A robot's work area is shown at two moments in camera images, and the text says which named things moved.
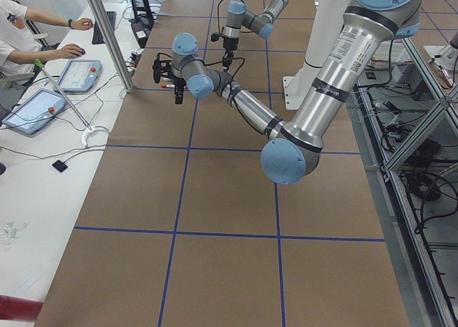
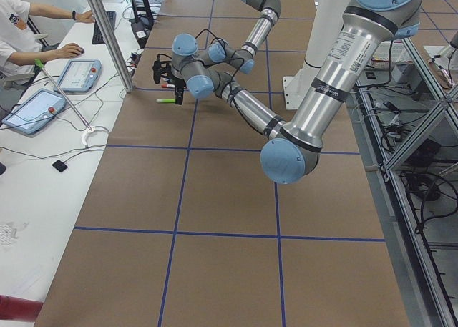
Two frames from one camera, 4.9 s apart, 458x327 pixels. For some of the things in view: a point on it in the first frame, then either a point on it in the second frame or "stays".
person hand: [69, 51] stays
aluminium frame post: [117, 59] stays
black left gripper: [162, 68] stays
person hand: [82, 23] -> [85, 17]
